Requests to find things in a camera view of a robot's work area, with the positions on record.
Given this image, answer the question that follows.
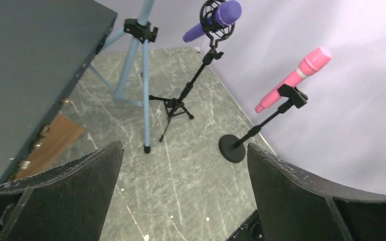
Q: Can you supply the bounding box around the black round-base mic stand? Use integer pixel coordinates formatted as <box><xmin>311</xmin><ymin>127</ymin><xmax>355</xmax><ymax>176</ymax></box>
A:
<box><xmin>218</xmin><ymin>83</ymin><xmax>309</xmax><ymax>164</ymax></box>

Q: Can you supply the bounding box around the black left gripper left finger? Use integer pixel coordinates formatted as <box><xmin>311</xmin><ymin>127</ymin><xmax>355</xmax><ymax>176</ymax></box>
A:
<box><xmin>0</xmin><ymin>141</ymin><xmax>124</xmax><ymax>240</ymax></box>

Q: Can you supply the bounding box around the light blue music stand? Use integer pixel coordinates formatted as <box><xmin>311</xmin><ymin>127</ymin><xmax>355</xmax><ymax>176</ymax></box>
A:
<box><xmin>88</xmin><ymin>0</ymin><xmax>159</xmax><ymax>154</ymax></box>

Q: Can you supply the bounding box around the brown wooden board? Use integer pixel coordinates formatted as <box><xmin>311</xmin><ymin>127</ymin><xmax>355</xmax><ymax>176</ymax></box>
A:
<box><xmin>14</xmin><ymin>114</ymin><xmax>83</xmax><ymax>180</ymax></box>

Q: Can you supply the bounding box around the pink microphone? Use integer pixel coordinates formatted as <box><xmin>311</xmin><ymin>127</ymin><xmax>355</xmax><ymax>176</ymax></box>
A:
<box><xmin>255</xmin><ymin>47</ymin><xmax>333</xmax><ymax>113</ymax></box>

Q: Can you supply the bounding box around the black tripod mic stand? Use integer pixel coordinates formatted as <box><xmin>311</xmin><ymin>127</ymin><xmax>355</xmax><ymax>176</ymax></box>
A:
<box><xmin>149</xmin><ymin>0</ymin><xmax>236</xmax><ymax>143</ymax></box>

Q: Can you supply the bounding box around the dark grey rack unit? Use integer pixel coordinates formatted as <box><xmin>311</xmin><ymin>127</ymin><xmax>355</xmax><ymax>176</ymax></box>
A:
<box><xmin>0</xmin><ymin>1</ymin><xmax>117</xmax><ymax>184</ymax></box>

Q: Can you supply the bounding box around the purple microphone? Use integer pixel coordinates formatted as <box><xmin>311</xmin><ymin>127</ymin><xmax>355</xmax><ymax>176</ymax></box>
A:
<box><xmin>182</xmin><ymin>1</ymin><xmax>242</xmax><ymax>43</ymax></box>

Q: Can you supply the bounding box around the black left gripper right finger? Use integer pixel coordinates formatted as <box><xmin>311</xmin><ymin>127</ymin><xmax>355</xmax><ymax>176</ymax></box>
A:
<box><xmin>247</xmin><ymin>143</ymin><xmax>386</xmax><ymax>240</ymax></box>

